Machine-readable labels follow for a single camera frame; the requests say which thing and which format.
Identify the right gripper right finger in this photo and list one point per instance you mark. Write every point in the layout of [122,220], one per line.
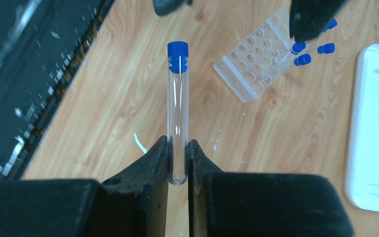
[231,204]

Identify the test tube blue cap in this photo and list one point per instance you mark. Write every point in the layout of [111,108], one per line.
[295,60]
[332,23]
[177,111]
[327,48]
[295,49]

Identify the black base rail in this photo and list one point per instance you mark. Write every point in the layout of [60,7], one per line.
[42,45]

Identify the clear test tube rack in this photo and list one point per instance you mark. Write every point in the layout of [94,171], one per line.
[251,67]

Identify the white plastic lid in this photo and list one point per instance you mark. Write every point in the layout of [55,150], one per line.
[362,169]

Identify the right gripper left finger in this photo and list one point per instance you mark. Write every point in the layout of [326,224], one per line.
[131,203]

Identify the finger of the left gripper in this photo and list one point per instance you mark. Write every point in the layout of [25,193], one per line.
[165,7]
[308,18]

